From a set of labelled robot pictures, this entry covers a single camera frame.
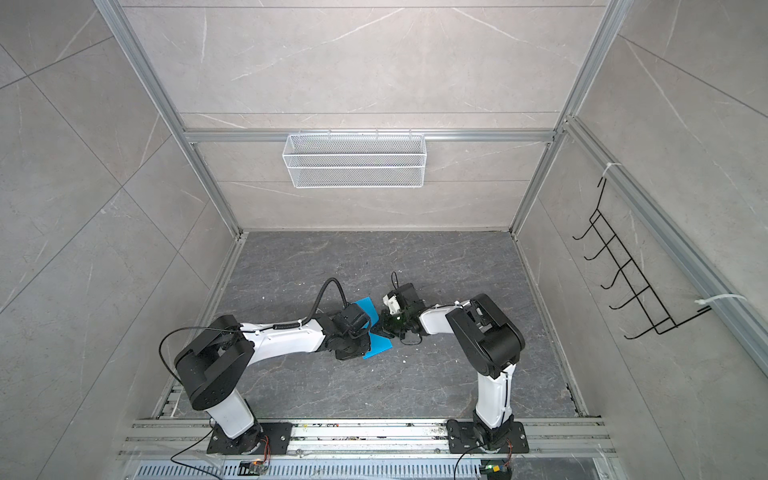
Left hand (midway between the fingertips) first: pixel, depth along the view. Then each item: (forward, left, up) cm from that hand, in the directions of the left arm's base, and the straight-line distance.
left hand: (371, 343), depth 89 cm
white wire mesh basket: (+54, +4, +29) cm, 61 cm away
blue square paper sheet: (0, -2, +1) cm, 2 cm away
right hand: (+6, 0, -1) cm, 6 cm away
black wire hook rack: (-11, -59, +33) cm, 68 cm away
